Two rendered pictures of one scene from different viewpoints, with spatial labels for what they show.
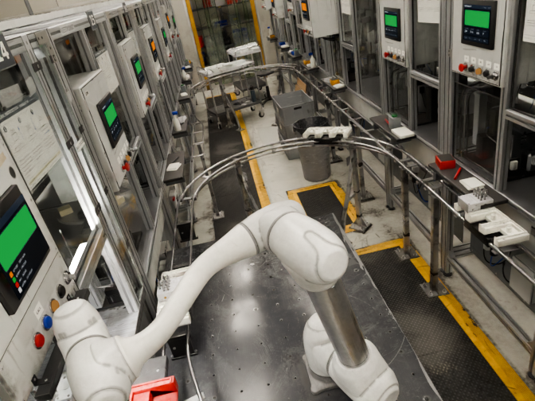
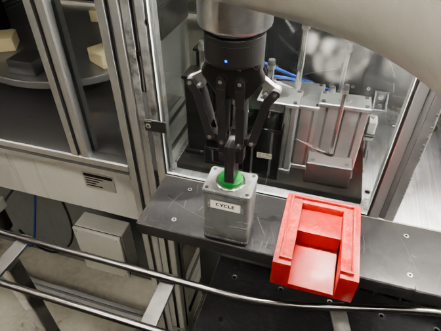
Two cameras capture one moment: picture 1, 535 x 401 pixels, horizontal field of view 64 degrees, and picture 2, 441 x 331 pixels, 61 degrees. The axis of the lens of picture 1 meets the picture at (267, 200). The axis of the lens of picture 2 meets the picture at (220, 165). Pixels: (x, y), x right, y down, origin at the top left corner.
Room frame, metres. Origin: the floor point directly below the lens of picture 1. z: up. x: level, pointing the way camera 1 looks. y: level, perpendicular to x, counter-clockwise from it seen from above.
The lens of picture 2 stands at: (0.92, 0.07, 1.44)
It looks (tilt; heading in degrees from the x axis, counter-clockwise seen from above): 40 degrees down; 110
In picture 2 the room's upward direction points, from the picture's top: straight up
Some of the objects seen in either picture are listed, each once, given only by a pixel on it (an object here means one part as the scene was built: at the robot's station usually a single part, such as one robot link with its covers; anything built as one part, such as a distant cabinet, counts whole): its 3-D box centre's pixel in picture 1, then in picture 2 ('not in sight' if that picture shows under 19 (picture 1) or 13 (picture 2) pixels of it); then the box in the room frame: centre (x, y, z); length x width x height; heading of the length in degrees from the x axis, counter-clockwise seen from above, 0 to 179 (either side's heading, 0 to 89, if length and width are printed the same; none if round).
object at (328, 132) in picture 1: (327, 135); not in sight; (3.20, -0.57, 0.84); 0.37 x 0.14 x 0.10; 61
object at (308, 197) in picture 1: (322, 207); not in sight; (3.52, -0.51, 0.01); 1.00 x 0.55 x 0.01; 3
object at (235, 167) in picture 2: not in sight; (233, 160); (0.79, 0.49, 1.07); 0.03 x 0.01 x 0.07; 93
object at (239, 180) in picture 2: not in sight; (230, 180); (0.79, 0.49, 1.03); 0.04 x 0.04 x 0.02
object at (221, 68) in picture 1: (232, 91); not in sight; (6.90, 0.21, 0.48); 0.88 x 0.56 x 0.96; 111
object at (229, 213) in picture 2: not in sight; (231, 201); (0.79, 0.50, 0.97); 0.08 x 0.08 x 0.12; 3
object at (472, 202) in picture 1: (474, 198); not in sight; (1.75, -1.00, 0.92); 0.13 x 0.10 x 0.09; 93
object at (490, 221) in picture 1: (488, 224); not in sight; (1.63, -1.00, 0.84); 0.37 x 0.14 x 0.10; 3
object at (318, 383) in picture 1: (327, 360); not in sight; (1.16, -0.10, 0.71); 0.22 x 0.18 x 0.06; 3
